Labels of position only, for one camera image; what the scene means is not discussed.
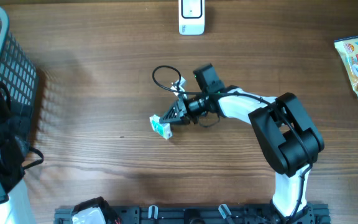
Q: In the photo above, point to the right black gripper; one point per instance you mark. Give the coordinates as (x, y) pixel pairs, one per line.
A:
(184, 113)

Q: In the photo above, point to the small teal white box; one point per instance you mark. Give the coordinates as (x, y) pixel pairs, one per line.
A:
(163, 129)

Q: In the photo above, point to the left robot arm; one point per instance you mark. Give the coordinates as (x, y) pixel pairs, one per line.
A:
(16, 156)

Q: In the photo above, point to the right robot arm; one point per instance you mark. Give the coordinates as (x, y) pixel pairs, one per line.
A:
(287, 136)

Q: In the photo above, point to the white barcode scanner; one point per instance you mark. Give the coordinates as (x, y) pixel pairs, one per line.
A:
(191, 17)

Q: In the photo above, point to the dark grey plastic shopping basket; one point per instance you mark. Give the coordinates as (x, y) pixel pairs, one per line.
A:
(17, 72)

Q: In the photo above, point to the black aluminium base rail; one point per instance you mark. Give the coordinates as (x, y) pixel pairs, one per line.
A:
(246, 214)

